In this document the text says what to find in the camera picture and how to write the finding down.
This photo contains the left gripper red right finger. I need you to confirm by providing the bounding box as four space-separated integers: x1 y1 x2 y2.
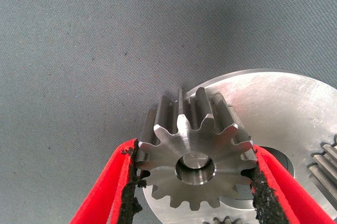
250 144 335 224

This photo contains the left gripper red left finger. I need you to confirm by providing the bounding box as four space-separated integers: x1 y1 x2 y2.
68 138 147 224

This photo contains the large steel gear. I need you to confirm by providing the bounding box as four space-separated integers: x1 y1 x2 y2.
134 86 258 211

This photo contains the small steel gear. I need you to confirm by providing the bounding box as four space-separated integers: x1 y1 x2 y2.
210 215 244 224
308 134 337 209

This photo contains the round metal plate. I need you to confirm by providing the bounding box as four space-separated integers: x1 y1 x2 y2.
142 69 337 224

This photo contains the dark grey table cloth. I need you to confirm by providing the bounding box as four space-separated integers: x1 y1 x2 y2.
0 0 337 224

